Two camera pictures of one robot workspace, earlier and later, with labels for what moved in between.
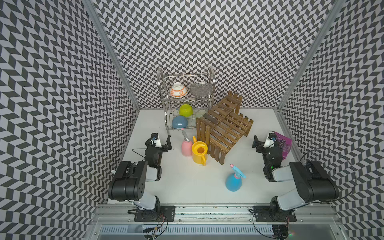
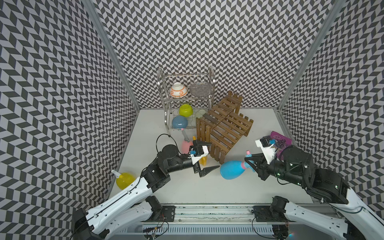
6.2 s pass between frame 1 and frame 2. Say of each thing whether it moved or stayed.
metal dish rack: stayed
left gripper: moved
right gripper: moved
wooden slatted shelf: stayed
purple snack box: stayed
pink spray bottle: stayed
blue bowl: stayed
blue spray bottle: moved
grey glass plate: stayed
